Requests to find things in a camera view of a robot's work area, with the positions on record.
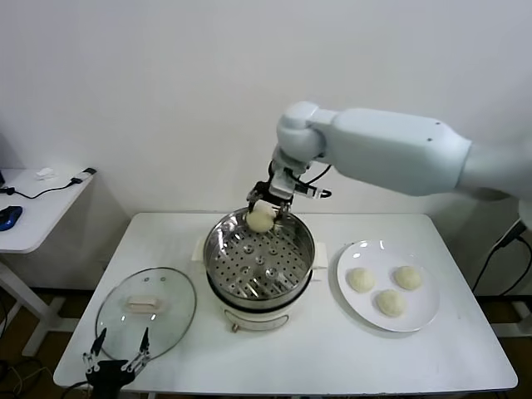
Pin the blue computer mouse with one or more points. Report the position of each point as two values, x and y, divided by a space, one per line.
9 217

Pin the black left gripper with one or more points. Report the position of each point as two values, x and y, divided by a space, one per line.
108 376

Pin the steel perforated steamer basket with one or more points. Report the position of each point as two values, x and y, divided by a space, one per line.
224 249

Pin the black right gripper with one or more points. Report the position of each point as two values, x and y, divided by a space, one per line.
264 189

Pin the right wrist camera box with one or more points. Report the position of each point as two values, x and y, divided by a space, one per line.
282 180

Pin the crumpled white tissue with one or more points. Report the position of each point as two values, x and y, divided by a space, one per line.
45 173

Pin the white side table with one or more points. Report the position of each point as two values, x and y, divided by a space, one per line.
41 216

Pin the white oval plate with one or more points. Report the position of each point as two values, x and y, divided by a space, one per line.
353 303

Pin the white steamed baozi bun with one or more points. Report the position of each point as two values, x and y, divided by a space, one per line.
408 277
261 220
390 304
361 280

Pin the cream electric cooker pot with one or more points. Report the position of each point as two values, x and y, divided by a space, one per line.
257 320

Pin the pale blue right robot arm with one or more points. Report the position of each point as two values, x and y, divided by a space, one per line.
395 149

